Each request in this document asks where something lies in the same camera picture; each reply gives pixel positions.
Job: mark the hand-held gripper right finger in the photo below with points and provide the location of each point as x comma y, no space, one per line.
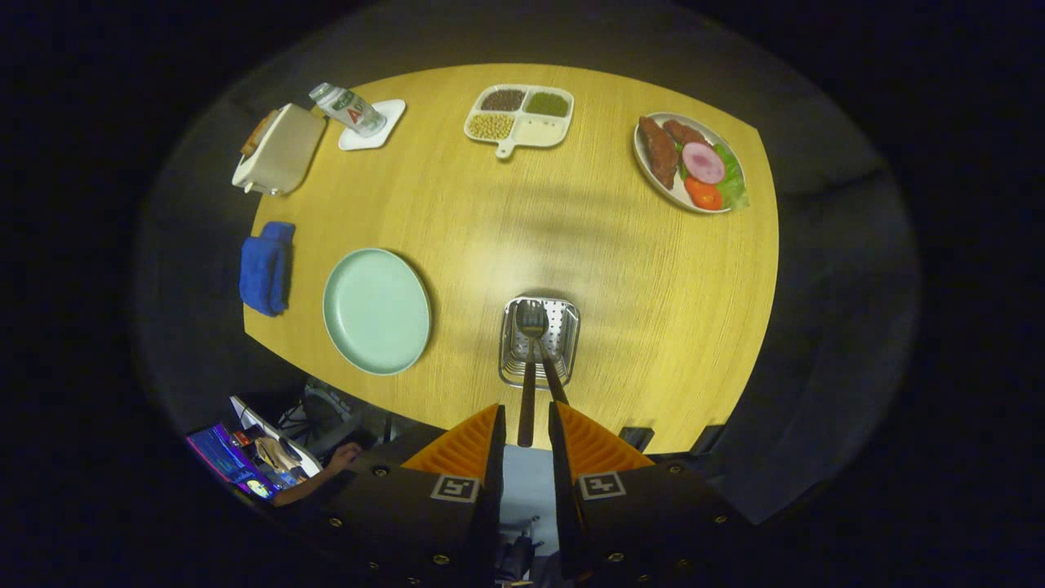
565,506

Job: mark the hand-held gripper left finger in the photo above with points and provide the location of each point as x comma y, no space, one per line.
492,506

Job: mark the white desk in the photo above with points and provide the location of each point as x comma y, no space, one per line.
306,457

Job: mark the pale green round plate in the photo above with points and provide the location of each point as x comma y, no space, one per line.
375,310

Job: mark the computer monitor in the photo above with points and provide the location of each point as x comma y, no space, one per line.
229,461

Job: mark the white oval food plate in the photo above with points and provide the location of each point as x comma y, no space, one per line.
673,196

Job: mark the blue folded towel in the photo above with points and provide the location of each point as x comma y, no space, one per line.
263,269

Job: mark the red tomato slice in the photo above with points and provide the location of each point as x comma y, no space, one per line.
704,194

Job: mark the green lettuce leaf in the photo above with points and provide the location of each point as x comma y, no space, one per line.
733,184

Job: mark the brown grilled meat piece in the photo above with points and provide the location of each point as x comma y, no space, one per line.
660,151
686,131

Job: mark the pink ham slice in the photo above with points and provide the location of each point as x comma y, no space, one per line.
704,163

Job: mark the white divided dish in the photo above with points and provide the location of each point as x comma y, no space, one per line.
539,131

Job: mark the yellow soybeans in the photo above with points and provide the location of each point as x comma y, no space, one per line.
491,125

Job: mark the white square coaster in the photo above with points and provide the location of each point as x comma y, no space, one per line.
359,140

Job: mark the green mung beans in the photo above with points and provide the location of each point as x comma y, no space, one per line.
547,104

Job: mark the dark brown beans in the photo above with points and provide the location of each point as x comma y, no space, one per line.
502,100

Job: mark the white toaster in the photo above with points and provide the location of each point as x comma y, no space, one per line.
282,151

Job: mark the white drink bottle green label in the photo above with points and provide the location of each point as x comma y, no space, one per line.
349,109

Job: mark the brown toast slice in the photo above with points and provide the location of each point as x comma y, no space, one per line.
257,135

